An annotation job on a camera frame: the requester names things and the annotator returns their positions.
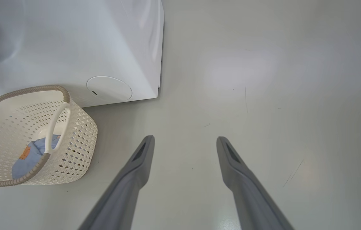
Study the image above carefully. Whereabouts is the blue cartoon print garment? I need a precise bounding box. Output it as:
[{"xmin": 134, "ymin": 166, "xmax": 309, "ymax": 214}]
[{"xmin": 12, "ymin": 134, "xmax": 61, "ymax": 180}]

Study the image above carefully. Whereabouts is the round white filter cover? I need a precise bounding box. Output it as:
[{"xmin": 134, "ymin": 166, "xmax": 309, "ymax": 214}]
[{"xmin": 86, "ymin": 76, "xmax": 133, "ymax": 102}]

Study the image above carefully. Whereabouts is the white washing machine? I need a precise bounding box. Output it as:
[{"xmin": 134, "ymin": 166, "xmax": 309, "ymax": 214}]
[{"xmin": 0, "ymin": 0, "xmax": 165, "ymax": 109}]

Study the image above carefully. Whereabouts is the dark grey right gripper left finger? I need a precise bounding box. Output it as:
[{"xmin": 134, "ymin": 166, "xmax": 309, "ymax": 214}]
[{"xmin": 78, "ymin": 135, "xmax": 155, "ymax": 230}]

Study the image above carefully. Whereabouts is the cream perforated laundry basket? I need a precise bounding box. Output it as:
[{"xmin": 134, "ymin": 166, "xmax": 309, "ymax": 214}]
[{"xmin": 0, "ymin": 85, "xmax": 98, "ymax": 188}]

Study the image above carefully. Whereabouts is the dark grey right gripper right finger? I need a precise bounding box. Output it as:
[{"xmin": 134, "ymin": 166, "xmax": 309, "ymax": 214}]
[{"xmin": 216, "ymin": 136, "xmax": 295, "ymax": 230}]

